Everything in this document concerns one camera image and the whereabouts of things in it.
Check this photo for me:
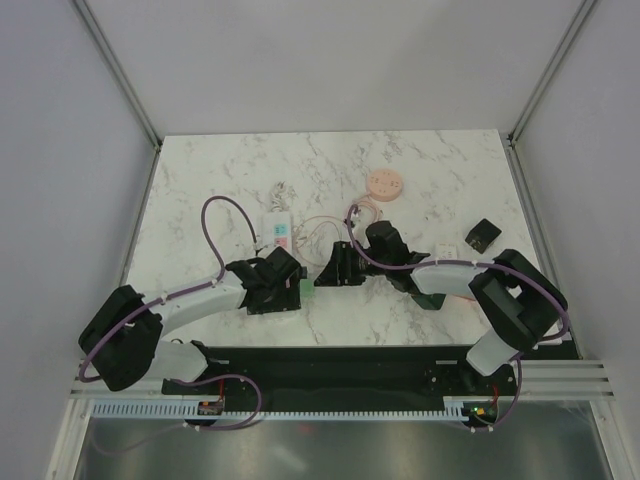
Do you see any dark green cube plug adapter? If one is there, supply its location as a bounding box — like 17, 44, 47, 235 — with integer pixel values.
412, 294, 446, 311

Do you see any white power strip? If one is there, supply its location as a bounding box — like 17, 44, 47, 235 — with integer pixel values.
261, 211, 293, 253

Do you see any black cube adapter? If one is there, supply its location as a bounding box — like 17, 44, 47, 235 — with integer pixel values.
465, 218, 502, 253

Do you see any white slotted cable duct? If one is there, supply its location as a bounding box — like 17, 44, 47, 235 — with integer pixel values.
91, 397, 500, 421

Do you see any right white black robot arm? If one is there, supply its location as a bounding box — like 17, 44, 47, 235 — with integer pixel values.
315, 221, 568, 394

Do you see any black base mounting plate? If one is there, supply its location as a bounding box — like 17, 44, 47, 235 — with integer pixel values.
161, 346, 519, 410

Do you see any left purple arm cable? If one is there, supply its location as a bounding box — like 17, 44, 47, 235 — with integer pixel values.
79, 195, 265, 455

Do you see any pink coiled socket cord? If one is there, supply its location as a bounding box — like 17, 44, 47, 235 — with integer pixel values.
344, 195, 385, 226

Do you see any red cube adapter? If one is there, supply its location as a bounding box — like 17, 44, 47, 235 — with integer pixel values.
454, 295, 476, 302

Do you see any white cube adapter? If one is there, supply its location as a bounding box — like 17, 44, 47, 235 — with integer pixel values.
434, 242, 459, 260

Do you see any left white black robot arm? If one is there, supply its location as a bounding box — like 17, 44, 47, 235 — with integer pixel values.
78, 247, 311, 393

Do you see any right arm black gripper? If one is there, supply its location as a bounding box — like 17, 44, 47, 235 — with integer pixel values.
314, 241, 390, 287

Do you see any white power strip cord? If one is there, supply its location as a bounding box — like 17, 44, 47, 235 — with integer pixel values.
268, 181, 294, 212

